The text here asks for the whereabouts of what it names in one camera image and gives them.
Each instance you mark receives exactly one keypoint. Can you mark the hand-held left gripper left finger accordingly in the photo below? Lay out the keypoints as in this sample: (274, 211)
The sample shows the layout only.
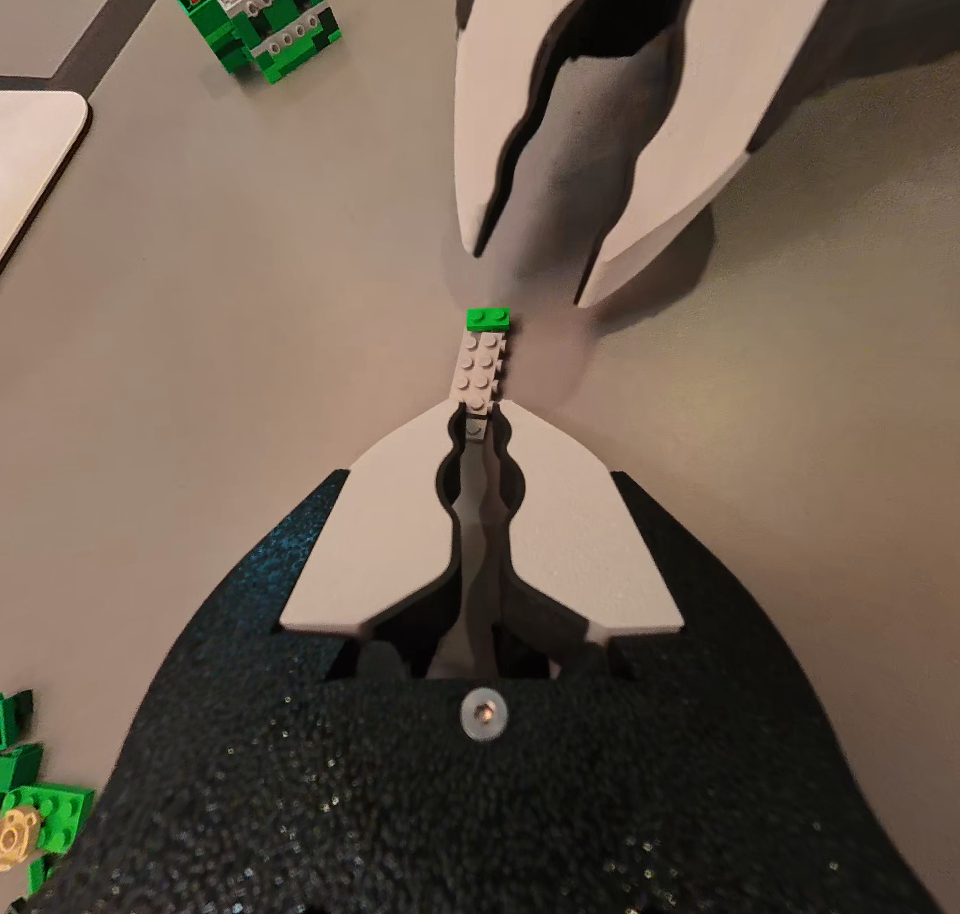
(375, 531)

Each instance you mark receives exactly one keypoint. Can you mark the green two-stud toy plate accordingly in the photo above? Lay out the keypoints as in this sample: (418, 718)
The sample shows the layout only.
(487, 319)

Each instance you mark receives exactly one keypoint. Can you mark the tan round toy plate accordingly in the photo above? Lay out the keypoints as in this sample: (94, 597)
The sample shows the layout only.
(15, 839)

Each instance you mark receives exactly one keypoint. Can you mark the grey studded beam brick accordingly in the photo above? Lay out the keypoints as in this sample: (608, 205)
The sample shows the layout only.
(478, 370)

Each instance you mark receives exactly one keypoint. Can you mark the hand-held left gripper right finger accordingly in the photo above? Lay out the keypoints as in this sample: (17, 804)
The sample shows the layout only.
(585, 546)

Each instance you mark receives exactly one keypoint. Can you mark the green brick assembly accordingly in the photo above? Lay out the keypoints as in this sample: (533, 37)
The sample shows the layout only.
(262, 21)

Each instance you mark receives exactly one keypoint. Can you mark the grey desk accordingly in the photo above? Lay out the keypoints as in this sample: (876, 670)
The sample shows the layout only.
(187, 329)

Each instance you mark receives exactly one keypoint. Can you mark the white book stand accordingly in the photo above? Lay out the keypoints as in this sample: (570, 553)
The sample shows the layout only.
(30, 163)

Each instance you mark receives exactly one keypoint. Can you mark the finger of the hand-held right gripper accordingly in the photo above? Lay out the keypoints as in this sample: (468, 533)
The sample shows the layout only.
(495, 66)
(712, 103)

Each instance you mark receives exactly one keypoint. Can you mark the pile of green toy bricks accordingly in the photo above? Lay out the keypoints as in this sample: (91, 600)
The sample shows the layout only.
(37, 801)

